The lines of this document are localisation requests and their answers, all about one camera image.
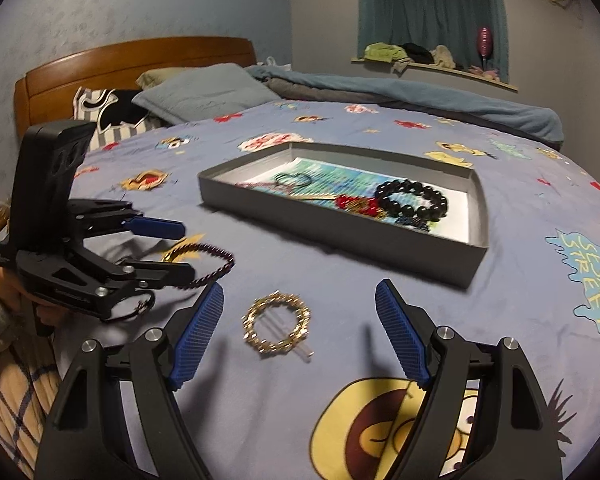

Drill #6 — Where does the black cord bracelet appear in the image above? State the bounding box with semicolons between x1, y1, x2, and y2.
99;288;157;323

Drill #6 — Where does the dark maroon small-bead bracelet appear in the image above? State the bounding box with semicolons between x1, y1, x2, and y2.
160;242;236;291

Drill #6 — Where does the dark blue beaded bracelet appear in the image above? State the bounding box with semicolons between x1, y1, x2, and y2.
394;212;434;233

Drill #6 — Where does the large black bead bracelet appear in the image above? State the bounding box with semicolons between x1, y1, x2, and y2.
374;178;450;224

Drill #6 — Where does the red and gold bracelet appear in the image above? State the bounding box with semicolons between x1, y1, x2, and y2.
334;195;389;220

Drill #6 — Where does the pink braided string bracelet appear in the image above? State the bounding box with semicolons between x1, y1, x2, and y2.
234;179;342;204

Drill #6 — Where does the plaid sleeve forearm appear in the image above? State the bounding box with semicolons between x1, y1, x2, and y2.
0;300;60;478

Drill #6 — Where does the left hand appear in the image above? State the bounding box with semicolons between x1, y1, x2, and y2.
0;267;68;327

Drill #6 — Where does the black white striped pillow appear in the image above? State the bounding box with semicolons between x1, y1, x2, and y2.
72;87;163;152

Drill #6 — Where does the cartoon print bed sheet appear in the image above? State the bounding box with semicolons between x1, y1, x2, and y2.
73;103;600;479

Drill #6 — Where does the grey shallow cardboard box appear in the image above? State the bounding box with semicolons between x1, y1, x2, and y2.
198;142;489;288

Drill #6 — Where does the wooden headboard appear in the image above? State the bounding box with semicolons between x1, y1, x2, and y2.
14;36;257;136

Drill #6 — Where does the printed paper in box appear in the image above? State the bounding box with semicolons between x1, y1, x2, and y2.
236;157;469;243

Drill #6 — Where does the olive green pillow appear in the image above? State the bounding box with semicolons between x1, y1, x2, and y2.
136;67;187;90

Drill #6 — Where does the grey-blue pillow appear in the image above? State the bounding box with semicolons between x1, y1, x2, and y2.
133;63;279;125

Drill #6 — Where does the blue folded blanket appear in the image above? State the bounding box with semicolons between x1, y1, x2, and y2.
247;65;565;146

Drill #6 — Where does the window sill ledge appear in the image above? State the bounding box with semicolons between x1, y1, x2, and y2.
350;58;519;93

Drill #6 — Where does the beige cloth on sill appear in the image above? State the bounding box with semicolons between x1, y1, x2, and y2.
430;44;456;70

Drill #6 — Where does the black cloth on sill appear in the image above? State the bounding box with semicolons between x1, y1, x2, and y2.
401;42;434;65

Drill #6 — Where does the green cloth on sill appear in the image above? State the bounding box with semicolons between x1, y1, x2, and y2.
363;42;408;63

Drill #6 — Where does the pink balloon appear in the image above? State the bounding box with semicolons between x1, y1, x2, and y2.
477;27;493;70

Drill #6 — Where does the teal curtain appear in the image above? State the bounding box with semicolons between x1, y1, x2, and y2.
358;0;509;82

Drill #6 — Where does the gold chain bracelet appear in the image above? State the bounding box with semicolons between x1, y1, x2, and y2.
241;290;312;359

